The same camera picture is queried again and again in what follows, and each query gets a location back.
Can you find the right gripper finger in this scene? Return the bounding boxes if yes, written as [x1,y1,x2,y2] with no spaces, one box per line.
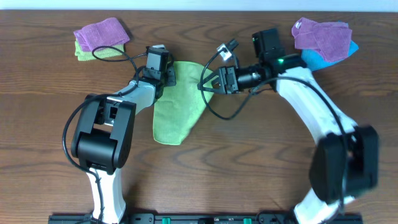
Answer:
[197,85,224,94]
[197,68,220,88]

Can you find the light green microfiber cloth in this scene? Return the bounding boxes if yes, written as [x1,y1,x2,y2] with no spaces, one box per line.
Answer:
[153,61,206,146]

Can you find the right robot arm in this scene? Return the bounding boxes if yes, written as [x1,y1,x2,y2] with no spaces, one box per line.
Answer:
[197,29,379,223]

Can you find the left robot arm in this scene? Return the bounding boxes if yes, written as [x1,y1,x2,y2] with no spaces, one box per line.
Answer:
[64,45,176,223]

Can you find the folded green cloth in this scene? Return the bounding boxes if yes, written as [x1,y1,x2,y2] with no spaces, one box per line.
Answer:
[74,40,125,62]

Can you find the folded purple cloth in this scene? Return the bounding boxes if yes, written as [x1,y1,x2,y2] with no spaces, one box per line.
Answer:
[73,17,130,52]

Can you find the blue cloth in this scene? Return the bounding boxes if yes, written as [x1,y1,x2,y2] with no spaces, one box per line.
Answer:
[301,40,359,71]

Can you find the crumpled purple cloth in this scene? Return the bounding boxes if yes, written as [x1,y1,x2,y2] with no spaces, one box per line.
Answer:
[292,17,353,62]

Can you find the right black cable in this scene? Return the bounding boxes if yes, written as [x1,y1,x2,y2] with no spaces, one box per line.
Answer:
[200,49,348,141]

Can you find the black cable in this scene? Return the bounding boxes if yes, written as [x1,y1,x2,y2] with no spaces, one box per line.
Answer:
[200,49,348,141]
[62,45,149,224]

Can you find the left black cable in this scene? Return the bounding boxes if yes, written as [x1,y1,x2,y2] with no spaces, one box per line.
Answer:
[62,45,149,224]

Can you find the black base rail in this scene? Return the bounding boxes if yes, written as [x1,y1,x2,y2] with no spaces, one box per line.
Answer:
[48,212,364,224]

